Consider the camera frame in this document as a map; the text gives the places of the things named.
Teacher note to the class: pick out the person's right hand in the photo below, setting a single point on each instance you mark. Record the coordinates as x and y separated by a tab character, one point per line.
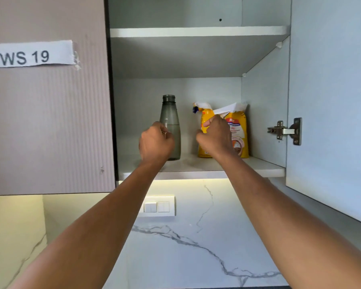
216	138

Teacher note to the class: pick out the grey water bottle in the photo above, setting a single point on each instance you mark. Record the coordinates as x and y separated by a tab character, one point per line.
170	114

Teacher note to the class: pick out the steel cabinet hinge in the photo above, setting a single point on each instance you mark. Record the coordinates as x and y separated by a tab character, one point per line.
284	131

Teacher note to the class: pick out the person's left forearm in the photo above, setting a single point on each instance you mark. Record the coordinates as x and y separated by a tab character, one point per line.
93	237

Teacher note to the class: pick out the white cabinet shelf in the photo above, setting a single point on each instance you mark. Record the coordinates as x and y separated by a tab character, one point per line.
192	54

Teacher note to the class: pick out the white paper label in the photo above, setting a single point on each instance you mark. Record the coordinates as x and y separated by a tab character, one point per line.
27	55

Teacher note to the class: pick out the person's left hand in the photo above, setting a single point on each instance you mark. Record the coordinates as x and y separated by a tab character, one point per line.
156	144

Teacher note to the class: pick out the yellow dog food bag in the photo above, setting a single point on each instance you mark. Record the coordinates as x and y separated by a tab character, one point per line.
240	123

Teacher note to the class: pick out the white switch panel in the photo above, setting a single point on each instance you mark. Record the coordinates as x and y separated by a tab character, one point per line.
162	207

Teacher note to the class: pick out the brown wall cabinet body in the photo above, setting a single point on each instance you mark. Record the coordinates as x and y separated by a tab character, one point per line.
168	12

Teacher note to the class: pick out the person's right forearm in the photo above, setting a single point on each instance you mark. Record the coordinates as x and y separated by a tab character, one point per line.
288	222

